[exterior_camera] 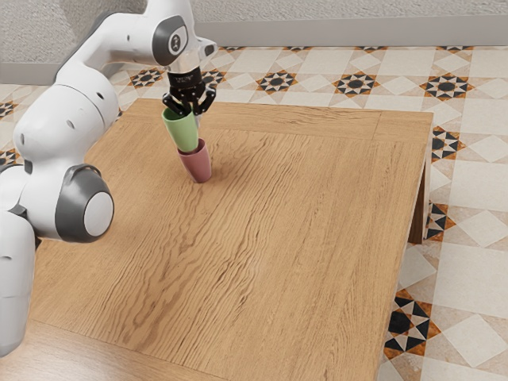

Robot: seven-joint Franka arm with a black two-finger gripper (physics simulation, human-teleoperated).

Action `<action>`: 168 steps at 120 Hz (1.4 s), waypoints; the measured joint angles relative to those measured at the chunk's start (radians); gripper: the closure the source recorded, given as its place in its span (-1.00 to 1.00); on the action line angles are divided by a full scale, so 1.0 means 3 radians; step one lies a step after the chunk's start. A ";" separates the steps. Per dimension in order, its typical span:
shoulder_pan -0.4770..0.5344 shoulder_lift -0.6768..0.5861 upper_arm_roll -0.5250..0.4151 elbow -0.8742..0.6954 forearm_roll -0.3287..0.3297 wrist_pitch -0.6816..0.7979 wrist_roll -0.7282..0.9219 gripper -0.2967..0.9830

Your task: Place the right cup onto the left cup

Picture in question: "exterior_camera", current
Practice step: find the green cup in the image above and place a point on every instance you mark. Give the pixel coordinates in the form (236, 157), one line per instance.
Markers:
(183, 132)

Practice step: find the pink cup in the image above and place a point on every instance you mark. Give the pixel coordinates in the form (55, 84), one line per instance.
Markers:
(197, 164)

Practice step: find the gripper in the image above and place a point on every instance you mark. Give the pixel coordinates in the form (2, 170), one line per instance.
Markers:
(183, 82)

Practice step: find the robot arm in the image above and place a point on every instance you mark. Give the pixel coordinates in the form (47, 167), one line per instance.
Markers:
(63, 131)

